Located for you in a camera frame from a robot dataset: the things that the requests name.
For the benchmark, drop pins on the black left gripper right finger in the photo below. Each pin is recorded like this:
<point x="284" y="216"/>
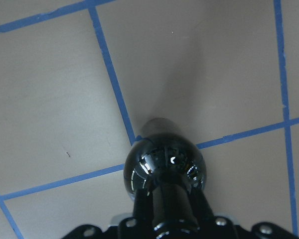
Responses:
<point x="200" y="206"/>

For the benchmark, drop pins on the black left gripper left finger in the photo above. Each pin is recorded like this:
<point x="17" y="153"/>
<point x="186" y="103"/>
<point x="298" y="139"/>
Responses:
<point x="143" y="206"/>

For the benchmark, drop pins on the dark glass wine bottle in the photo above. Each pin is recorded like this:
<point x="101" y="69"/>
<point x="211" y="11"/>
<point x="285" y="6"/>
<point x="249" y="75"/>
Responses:
<point x="169" y="166"/>

